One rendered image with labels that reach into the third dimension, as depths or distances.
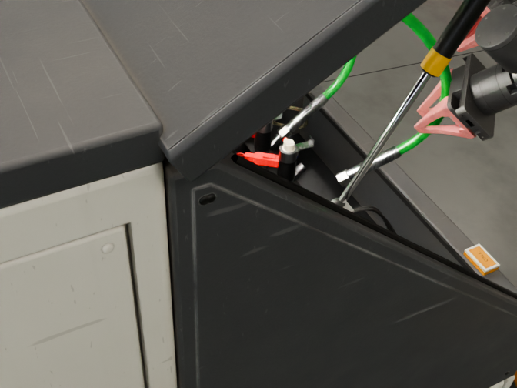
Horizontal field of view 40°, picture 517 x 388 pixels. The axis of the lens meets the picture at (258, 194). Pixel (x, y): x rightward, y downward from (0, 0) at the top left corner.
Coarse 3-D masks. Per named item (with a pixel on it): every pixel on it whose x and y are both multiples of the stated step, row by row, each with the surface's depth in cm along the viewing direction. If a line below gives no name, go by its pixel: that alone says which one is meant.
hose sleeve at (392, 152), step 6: (390, 150) 99; (396, 150) 99; (378, 156) 100; (384, 156) 99; (390, 156) 99; (396, 156) 99; (360, 162) 101; (378, 162) 100; (384, 162) 100; (354, 168) 101; (372, 168) 100; (348, 174) 101; (354, 174) 101
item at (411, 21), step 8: (408, 16) 84; (408, 24) 85; (416, 24) 85; (416, 32) 86; (424, 32) 86; (424, 40) 87; (432, 40) 87; (448, 64) 90; (448, 72) 90; (448, 80) 91; (448, 88) 92; (440, 120) 96; (416, 136) 98; (424, 136) 97; (400, 144) 99; (408, 144) 98; (416, 144) 98; (400, 152) 99
